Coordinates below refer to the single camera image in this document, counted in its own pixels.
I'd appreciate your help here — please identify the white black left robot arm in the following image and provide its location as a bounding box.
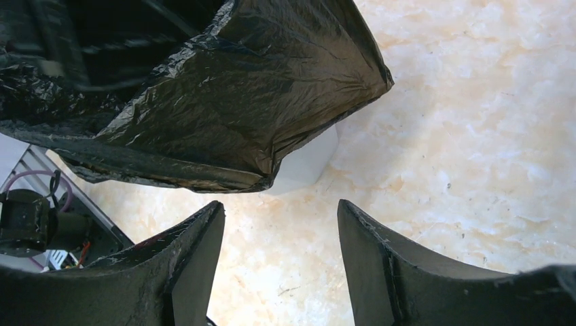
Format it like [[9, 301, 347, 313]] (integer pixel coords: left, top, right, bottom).
[[1, 189, 93, 257]]

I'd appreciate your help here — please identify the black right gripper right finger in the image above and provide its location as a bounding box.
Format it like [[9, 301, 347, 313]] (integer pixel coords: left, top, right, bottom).
[[337, 200, 575, 325]]

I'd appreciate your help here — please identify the black plastic trash bag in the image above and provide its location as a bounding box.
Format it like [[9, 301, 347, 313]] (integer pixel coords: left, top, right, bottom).
[[1, 1, 394, 194]]

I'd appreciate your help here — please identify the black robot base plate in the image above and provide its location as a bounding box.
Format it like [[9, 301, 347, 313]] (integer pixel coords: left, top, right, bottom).
[[68, 196, 134, 266]]

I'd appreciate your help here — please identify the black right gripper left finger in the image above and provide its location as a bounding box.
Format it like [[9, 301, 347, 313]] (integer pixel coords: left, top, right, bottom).
[[1, 201, 226, 325]]

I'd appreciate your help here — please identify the white translucent trash bin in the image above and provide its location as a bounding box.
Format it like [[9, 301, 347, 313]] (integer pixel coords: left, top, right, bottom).
[[264, 126, 339, 196]]

